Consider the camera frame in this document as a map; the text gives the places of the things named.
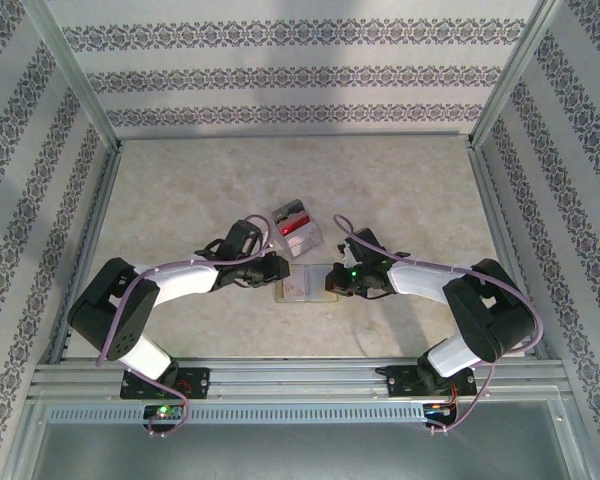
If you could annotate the pink white credit card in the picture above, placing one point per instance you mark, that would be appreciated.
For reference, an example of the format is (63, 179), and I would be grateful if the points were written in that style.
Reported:
(292, 290)

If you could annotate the green card holder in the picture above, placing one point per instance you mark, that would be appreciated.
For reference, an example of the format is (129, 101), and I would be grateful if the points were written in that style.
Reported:
(316, 285)

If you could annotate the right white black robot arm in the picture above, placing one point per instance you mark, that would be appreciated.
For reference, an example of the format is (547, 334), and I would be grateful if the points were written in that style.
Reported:
(485, 310)

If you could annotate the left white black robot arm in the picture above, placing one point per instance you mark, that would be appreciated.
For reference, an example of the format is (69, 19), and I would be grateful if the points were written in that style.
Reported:
(130, 310)

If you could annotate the red card stack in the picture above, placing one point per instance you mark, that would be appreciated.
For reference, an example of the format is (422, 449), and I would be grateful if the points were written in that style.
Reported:
(295, 226)

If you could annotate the clear plastic card box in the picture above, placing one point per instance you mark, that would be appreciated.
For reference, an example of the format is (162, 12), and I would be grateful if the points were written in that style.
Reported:
(305, 242)

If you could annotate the black card stack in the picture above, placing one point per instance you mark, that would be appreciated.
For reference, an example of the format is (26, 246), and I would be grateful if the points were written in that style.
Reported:
(287, 210)

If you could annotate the right controller board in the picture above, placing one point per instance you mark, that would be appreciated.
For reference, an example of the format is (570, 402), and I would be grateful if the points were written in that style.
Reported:
(437, 410)

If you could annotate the controller board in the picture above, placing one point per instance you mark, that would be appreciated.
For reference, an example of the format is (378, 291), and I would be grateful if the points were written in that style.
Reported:
(162, 412)
(437, 410)

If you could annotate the left controller board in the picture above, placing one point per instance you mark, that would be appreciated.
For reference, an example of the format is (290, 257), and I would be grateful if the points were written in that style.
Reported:
(162, 412)

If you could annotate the grey metal panel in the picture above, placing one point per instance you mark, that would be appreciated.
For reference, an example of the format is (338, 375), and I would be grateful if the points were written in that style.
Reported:
(300, 452)

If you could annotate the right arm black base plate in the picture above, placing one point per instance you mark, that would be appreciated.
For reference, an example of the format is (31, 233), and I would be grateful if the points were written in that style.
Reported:
(405, 382)

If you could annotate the aluminium mounting rail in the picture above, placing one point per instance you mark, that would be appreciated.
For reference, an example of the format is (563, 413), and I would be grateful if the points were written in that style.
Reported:
(300, 380)

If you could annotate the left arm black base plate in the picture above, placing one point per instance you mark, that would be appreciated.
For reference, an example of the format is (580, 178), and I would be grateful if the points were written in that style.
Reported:
(195, 382)

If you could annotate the right aluminium side rail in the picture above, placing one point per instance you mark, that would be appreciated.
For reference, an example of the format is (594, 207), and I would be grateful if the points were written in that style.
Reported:
(510, 225)

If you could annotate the aluminium side rail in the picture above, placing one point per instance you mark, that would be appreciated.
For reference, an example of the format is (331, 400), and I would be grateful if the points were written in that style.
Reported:
(87, 240)
(510, 225)

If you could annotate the left aluminium side rail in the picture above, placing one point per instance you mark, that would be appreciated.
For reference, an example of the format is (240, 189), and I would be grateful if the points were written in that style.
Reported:
(87, 240)

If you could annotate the right aluminium frame post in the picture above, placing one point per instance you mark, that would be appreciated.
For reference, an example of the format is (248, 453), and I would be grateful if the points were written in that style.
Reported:
(515, 70)

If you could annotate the aluminium frame post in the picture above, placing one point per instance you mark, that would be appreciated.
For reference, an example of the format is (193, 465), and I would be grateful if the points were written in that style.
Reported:
(515, 70)
(70, 70)

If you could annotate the left aluminium frame post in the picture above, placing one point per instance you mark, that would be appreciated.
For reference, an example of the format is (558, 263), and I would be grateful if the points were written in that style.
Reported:
(70, 70)

